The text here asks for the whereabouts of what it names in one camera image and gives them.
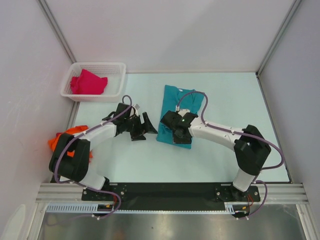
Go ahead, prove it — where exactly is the orange t shirt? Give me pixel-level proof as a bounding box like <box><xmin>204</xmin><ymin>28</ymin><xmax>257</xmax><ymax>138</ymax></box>
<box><xmin>47</xmin><ymin>125</ymin><xmax>89</xmax><ymax>163</ymax></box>

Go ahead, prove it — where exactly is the aluminium front rail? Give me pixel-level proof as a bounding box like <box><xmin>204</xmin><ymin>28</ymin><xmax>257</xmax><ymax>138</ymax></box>
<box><xmin>36</xmin><ymin>183</ymin><xmax>309</xmax><ymax>204</ymax></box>

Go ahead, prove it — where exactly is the magenta t shirt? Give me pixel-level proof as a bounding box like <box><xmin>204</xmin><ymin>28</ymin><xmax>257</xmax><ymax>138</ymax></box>
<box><xmin>70</xmin><ymin>69</ymin><xmax>108</xmax><ymax>95</ymax></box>

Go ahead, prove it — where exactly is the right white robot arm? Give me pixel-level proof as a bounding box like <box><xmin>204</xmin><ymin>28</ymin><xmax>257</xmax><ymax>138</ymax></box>
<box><xmin>160</xmin><ymin>109</ymin><xmax>271</xmax><ymax>201</ymax></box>

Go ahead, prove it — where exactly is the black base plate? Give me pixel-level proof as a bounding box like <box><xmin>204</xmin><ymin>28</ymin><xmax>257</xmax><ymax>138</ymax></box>
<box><xmin>81</xmin><ymin>182</ymin><xmax>261</xmax><ymax>212</ymax></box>

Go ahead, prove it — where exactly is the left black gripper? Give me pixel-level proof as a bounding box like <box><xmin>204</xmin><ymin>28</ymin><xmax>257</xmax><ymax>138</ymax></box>
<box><xmin>124</xmin><ymin>112</ymin><xmax>157</xmax><ymax>141</ymax></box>

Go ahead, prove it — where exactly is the white slotted cable duct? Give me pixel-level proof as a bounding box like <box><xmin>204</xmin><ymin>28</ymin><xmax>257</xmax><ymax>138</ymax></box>
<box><xmin>46</xmin><ymin>202</ymin><xmax>251</xmax><ymax>215</ymax></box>

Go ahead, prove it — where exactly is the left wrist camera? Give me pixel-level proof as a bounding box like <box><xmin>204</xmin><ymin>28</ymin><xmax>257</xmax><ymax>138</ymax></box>
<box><xmin>131</xmin><ymin>103</ymin><xmax>140</xmax><ymax>114</ymax></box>

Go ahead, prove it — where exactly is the white plastic basket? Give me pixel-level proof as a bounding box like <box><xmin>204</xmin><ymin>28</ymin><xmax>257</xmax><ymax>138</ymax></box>
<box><xmin>60</xmin><ymin>62</ymin><xmax>126</xmax><ymax>103</ymax></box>

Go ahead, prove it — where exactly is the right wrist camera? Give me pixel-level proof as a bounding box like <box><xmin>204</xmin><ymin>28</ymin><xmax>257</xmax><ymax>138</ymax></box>
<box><xmin>176</xmin><ymin>108</ymin><xmax>190</xmax><ymax>117</ymax></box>

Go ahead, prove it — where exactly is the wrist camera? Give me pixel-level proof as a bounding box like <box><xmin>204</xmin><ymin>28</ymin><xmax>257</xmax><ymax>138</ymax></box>
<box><xmin>131</xmin><ymin>103</ymin><xmax>140</xmax><ymax>114</ymax></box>
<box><xmin>176</xmin><ymin>108</ymin><xmax>190</xmax><ymax>117</ymax></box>

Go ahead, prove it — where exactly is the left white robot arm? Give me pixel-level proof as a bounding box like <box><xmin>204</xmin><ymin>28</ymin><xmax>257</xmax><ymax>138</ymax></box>
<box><xmin>49</xmin><ymin>103</ymin><xmax>158</xmax><ymax>200</ymax></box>

